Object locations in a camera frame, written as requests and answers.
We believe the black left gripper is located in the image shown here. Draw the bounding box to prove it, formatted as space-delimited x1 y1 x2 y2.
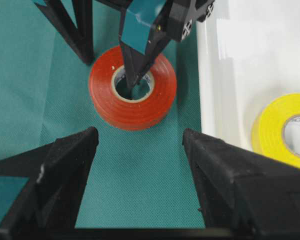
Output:
100 0 215 90

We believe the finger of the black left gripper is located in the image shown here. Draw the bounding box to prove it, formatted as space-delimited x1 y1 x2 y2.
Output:
33 0 95 65

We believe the green table cloth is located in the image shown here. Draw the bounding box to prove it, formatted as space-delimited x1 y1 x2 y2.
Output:
0 0 204 228

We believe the white plastic case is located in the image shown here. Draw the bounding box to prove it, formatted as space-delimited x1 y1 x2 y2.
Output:
196 0 300 151

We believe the yellow tape roll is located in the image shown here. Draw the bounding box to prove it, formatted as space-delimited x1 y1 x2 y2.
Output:
251 93 300 169

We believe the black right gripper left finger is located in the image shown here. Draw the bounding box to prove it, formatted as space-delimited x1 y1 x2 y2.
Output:
0 126 99 240

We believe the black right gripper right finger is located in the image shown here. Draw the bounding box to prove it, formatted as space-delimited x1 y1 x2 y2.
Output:
182 128 300 240

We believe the red tape roll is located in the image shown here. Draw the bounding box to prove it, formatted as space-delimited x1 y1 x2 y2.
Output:
88 46 178 131

